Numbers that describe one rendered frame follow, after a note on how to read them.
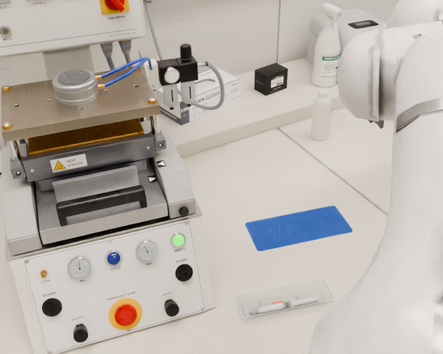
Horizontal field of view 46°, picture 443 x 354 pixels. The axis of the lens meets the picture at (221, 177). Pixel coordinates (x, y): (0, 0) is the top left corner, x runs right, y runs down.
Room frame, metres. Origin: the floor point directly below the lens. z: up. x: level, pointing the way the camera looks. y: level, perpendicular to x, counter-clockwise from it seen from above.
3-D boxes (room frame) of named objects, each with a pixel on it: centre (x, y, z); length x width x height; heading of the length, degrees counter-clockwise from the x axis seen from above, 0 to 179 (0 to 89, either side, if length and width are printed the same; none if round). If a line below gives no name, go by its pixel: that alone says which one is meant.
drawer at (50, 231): (0.83, 0.25, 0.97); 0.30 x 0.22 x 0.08; 18
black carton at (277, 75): (1.51, -0.16, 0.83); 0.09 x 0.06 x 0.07; 126
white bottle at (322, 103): (1.29, -0.29, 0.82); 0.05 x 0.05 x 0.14
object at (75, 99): (0.91, 0.25, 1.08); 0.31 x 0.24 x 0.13; 108
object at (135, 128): (0.87, 0.26, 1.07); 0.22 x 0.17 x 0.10; 108
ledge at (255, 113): (1.51, -0.17, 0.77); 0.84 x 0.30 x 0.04; 118
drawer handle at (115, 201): (0.70, 0.21, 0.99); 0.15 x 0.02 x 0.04; 108
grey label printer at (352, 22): (1.65, -0.44, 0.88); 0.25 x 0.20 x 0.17; 22
